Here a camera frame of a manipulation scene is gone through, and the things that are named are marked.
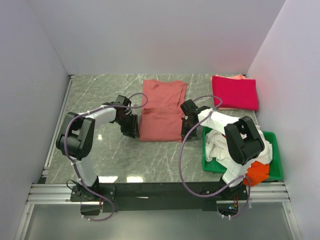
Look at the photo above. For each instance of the white t shirt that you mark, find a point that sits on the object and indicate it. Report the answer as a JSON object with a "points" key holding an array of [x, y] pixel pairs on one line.
{"points": [[216, 147]]}

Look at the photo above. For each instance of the aluminium rail frame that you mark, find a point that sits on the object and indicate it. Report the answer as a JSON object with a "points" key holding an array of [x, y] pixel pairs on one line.
{"points": [[50, 215]]}

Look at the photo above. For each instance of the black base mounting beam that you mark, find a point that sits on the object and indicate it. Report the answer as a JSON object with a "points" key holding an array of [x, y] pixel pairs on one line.
{"points": [[157, 196]]}

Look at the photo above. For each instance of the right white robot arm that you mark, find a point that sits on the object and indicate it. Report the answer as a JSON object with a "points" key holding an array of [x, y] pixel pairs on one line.
{"points": [[244, 143]]}

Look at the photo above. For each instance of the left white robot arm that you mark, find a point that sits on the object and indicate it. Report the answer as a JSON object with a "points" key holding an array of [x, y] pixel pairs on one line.
{"points": [[76, 136]]}

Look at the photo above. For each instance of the green plastic bin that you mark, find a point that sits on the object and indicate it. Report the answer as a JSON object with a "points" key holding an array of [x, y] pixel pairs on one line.
{"points": [[275, 166]]}

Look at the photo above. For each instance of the folded magenta t shirt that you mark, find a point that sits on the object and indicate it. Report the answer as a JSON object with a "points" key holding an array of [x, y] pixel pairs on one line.
{"points": [[235, 93]]}

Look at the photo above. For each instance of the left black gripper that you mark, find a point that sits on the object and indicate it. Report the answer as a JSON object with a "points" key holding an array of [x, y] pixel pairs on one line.
{"points": [[132, 130]]}

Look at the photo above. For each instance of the salmon pink t shirt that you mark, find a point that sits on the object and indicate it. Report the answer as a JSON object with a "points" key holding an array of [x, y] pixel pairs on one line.
{"points": [[161, 117]]}

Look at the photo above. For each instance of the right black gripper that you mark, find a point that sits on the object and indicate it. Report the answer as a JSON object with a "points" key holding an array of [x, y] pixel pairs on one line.
{"points": [[184, 131]]}

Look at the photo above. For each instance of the orange t shirt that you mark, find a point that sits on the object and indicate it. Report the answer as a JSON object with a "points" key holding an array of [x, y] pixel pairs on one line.
{"points": [[257, 173]]}

